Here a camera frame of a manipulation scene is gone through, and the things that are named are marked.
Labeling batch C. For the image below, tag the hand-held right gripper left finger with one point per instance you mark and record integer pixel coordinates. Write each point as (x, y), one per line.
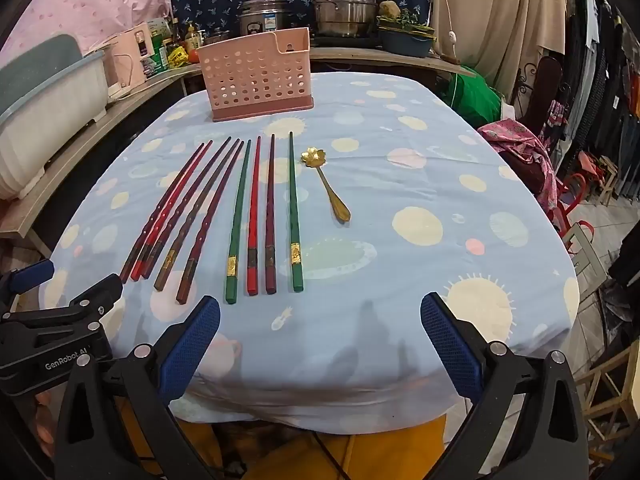
(192, 350)

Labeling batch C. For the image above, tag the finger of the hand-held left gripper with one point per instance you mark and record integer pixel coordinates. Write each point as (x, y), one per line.
(95, 300)
(32, 275)

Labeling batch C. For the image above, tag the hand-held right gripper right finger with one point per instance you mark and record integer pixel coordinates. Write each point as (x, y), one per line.
(450, 350)

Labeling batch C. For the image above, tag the dark red chopstick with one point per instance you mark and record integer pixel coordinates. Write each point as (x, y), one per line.
(129, 263)

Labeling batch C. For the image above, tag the brown chopstick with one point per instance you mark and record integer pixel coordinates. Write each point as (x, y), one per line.
(165, 270)
(186, 285)

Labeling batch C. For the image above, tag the green chopstick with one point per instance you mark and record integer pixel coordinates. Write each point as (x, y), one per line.
(296, 270)
(232, 280)

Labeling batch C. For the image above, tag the gold flower spoon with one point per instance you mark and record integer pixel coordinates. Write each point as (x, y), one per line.
(327, 187)

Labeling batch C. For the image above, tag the pink perforated utensil basket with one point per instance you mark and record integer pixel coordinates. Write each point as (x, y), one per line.
(250, 80)

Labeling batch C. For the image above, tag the person's left hand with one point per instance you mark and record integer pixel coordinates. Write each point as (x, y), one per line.
(44, 430)

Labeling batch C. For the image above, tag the blue printed tablecloth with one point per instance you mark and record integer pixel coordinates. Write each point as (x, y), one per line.
(400, 260)

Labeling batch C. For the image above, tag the yellow cloth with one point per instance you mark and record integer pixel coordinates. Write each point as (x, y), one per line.
(390, 452)

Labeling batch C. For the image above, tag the white storage box teal lid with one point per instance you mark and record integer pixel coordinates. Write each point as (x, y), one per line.
(45, 110)

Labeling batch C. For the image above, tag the red stool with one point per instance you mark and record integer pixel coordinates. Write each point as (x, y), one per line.
(570, 205)

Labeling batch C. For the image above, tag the pink floral cloth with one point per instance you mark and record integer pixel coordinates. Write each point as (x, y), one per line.
(525, 150)

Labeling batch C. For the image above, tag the pink kettle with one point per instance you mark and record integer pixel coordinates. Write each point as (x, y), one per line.
(132, 50)

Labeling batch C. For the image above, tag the green bag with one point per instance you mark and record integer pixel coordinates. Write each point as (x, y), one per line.
(475, 95)

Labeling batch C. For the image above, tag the yellow packet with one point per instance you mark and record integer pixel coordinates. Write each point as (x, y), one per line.
(177, 56)

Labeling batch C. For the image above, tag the red tomato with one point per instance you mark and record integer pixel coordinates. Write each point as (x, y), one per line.
(193, 56)

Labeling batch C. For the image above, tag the dark metal chair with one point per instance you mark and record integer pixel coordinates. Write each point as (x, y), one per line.
(542, 90)

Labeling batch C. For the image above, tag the cooking oil bottle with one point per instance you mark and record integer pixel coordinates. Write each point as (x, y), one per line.
(192, 37)

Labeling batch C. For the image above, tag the pink dotted cloth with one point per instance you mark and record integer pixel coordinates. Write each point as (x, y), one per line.
(90, 0)

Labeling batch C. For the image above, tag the small steel pot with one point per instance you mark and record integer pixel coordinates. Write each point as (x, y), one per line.
(217, 36)

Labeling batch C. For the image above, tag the wooden counter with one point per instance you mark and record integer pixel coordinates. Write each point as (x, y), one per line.
(390, 59)

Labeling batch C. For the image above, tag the row of hanging clothes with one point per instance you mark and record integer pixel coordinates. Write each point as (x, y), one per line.
(605, 85)

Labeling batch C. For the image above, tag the blue basin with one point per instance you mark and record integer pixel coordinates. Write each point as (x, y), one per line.
(405, 44)

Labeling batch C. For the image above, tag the steel rice cooker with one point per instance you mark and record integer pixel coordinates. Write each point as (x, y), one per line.
(262, 17)

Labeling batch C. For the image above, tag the beige curtain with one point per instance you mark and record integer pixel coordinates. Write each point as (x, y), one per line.
(495, 20)

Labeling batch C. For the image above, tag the brown root lump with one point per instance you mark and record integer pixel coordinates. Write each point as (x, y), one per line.
(389, 8)

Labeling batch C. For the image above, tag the steel steamer pot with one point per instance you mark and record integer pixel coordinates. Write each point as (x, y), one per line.
(345, 5)

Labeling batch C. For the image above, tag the wooden frame stool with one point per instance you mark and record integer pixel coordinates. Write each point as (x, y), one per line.
(610, 400)

